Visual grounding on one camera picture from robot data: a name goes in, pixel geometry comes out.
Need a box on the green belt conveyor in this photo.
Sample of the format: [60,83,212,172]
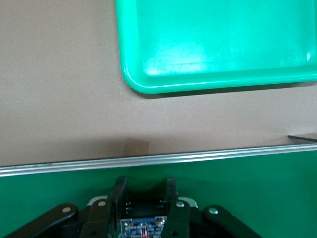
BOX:
[0,133,317,238]

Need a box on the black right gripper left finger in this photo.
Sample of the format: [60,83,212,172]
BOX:
[4,177,128,238]

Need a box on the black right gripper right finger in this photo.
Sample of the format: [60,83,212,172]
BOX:
[162,178,263,238]

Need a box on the green plastic tray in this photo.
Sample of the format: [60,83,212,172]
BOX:
[114,0,317,95]

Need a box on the yellow mushroom push button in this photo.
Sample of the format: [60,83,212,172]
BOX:
[116,188,171,238]

